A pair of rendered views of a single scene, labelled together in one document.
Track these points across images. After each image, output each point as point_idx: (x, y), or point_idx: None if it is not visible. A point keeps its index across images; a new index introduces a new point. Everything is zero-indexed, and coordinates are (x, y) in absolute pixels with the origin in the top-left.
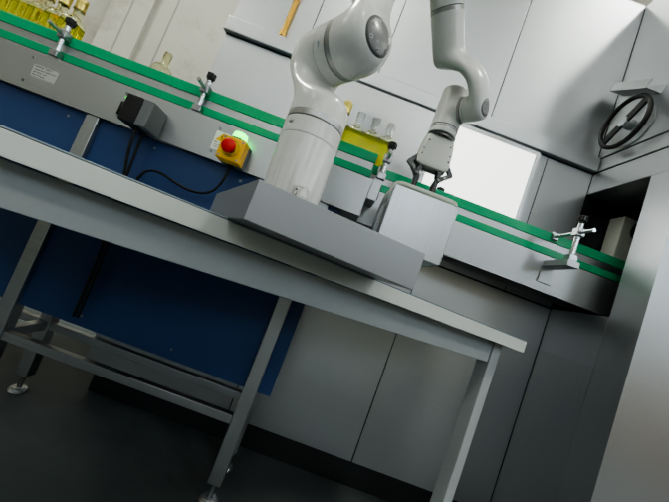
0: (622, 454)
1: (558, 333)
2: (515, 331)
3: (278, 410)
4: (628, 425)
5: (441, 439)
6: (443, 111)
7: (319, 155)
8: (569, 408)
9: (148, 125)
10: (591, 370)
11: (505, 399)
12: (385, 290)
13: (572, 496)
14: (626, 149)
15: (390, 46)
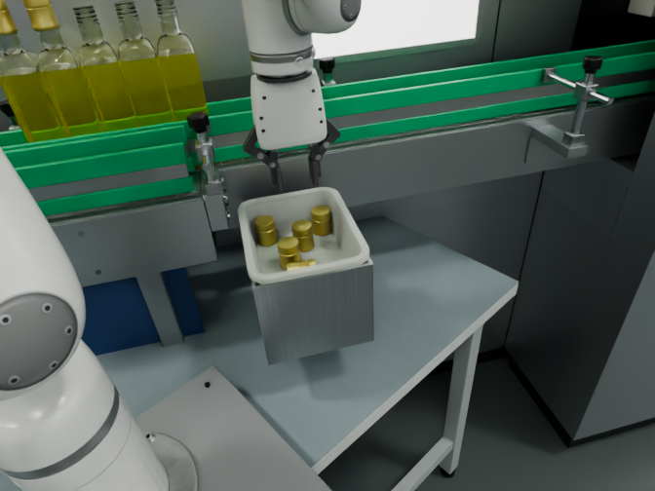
0: (636, 328)
1: (565, 171)
2: (506, 182)
3: None
4: (646, 304)
5: None
6: (260, 23)
7: (111, 489)
8: (581, 278)
9: None
10: (607, 240)
11: (506, 257)
12: (317, 467)
13: (585, 363)
14: None
15: (68, 292)
